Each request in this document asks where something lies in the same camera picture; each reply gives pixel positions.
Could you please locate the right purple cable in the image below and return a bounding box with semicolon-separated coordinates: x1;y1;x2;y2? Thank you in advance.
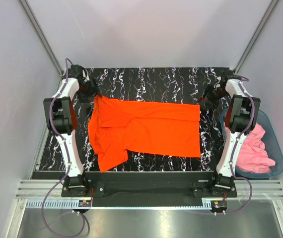
230;75;256;215

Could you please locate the blue plastic basket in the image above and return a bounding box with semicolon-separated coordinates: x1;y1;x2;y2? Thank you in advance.
216;109;283;179

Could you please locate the white slotted cable duct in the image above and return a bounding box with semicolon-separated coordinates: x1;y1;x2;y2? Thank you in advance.
26;198;228;211

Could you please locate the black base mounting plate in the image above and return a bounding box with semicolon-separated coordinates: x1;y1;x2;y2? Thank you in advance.
31;171;238;208

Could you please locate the pink t shirt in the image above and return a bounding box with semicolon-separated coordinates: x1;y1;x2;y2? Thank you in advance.
236;123;276;174

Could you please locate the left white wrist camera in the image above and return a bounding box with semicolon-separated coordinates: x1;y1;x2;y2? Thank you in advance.
82;69;93;85

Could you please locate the orange t shirt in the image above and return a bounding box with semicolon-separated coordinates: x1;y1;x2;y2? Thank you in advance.
88;96;201;172

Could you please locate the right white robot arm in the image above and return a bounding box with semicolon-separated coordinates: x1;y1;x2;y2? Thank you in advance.
199;74;261;197

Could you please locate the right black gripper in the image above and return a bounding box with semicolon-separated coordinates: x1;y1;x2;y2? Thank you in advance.
196;84;228;111

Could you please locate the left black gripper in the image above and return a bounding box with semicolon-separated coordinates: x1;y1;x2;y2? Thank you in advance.
76;78;101;103

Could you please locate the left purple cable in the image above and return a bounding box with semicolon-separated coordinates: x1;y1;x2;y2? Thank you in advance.
41;58;90;236

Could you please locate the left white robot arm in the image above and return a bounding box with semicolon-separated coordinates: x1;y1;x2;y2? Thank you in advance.
43;64;101;197

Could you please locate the purple cable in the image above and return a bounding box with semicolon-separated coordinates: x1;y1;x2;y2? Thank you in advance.
230;75;256;215
41;58;90;236

